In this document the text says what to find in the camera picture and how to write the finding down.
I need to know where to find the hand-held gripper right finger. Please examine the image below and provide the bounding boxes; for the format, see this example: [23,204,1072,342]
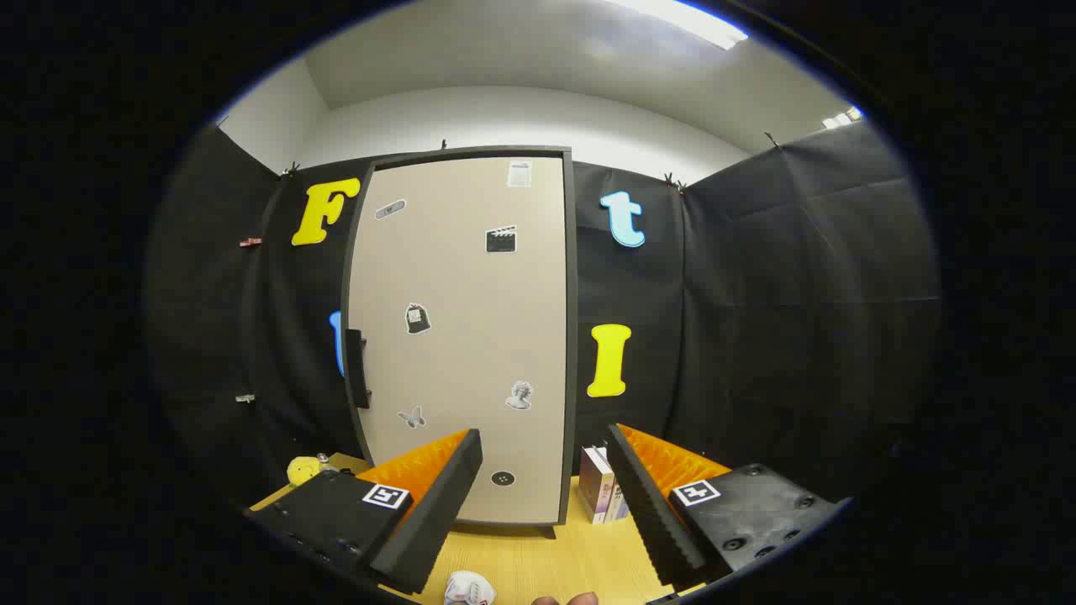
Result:
[605,423,852,589]

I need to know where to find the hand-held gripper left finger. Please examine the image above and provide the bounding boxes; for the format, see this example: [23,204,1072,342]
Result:
[244,429,484,596]

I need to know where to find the white shoe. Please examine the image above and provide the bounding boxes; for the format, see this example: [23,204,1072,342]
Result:
[443,571,497,605]

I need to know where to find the black door handle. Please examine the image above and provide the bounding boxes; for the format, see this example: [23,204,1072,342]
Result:
[345,329,372,410]

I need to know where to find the dark grey shoe cabinet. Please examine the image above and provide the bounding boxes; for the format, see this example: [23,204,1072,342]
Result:
[340,145,579,539]

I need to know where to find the yellow pineapple plush toy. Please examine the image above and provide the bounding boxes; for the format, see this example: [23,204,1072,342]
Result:
[287,455,330,487]

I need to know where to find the black backdrop cloth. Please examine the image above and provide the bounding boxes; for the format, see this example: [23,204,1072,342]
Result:
[143,118,941,539]

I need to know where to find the long ceiling light panel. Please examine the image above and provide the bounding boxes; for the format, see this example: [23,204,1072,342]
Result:
[607,0,749,50]

